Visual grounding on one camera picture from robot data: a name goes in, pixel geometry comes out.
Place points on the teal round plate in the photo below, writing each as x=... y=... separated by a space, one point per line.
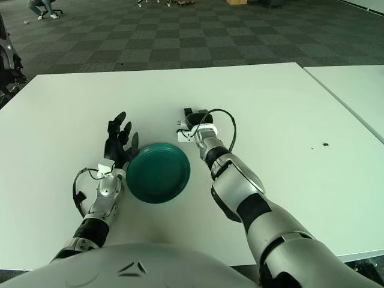
x=159 y=174

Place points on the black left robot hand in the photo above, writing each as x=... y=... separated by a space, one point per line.
x=115 y=147

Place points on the white side table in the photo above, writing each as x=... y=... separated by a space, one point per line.
x=354 y=90

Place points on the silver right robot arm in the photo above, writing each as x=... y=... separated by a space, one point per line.
x=240 y=186

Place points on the grey robot torso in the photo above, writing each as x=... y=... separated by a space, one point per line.
x=135 y=270

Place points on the cardboard box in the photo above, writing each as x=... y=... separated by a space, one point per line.
x=237 y=1

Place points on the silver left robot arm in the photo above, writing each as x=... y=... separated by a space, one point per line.
x=105 y=189

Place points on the white charger block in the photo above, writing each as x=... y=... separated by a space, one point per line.
x=180 y=122

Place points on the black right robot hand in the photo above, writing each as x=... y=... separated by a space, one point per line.
x=199 y=118

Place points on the crouching person in jeans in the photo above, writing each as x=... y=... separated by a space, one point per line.
x=34 y=6

